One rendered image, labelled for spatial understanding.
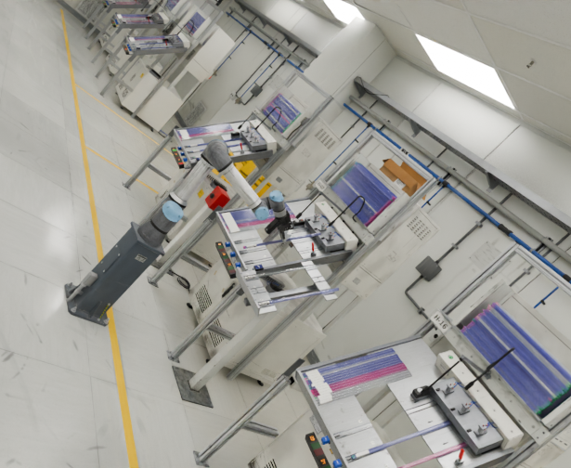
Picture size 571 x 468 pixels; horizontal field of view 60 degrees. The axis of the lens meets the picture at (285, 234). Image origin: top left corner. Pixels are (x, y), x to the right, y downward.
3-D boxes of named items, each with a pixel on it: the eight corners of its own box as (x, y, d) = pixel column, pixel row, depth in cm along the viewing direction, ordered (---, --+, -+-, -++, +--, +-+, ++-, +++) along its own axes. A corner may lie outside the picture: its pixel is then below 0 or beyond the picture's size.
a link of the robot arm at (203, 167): (153, 214, 272) (214, 137, 261) (157, 207, 286) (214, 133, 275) (171, 227, 276) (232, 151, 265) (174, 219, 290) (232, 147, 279)
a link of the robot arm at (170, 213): (149, 221, 261) (166, 202, 258) (153, 214, 273) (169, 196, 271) (167, 235, 264) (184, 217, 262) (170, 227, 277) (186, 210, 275)
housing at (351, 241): (343, 259, 321) (346, 241, 313) (313, 218, 358) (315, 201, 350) (355, 256, 324) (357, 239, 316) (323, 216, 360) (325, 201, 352)
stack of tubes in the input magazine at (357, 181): (365, 226, 314) (395, 195, 309) (330, 187, 351) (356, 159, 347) (375, 234, 322) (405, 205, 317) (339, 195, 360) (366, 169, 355)
